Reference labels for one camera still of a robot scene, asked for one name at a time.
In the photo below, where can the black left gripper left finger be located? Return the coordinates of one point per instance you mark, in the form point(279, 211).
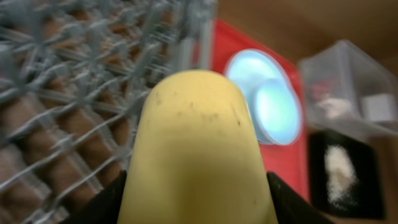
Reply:
point(103, 208)

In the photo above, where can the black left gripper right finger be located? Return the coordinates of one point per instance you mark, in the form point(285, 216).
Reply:
point(290, 207)

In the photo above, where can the rice and food scraps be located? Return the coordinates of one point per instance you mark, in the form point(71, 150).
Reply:
point(341, 178)

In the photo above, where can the light blue bowl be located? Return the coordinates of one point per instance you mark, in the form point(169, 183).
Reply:
point(275, 113)

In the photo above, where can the yellow cup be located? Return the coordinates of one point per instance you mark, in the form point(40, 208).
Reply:
point(196, 158)

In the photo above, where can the white tissue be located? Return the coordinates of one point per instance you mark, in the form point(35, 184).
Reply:
point(335, 108)

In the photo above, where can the red snack wrapper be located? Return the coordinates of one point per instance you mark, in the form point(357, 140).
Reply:
point(320, 89)

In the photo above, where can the black waste tray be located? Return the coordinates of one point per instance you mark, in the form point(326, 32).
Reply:
point(367, 191)

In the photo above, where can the grey dishwasher rack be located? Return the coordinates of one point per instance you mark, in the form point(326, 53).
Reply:
point(74, 77)

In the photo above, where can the red plastic tray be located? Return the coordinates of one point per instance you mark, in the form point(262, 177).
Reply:
point(288, 162)

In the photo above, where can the clear plastic bin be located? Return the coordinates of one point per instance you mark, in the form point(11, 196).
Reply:
point(354, 74)

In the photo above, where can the white label sticker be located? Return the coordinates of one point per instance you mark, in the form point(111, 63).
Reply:
point(379, 108)

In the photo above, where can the light blue plate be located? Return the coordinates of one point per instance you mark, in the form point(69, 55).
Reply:
point(248, 69)

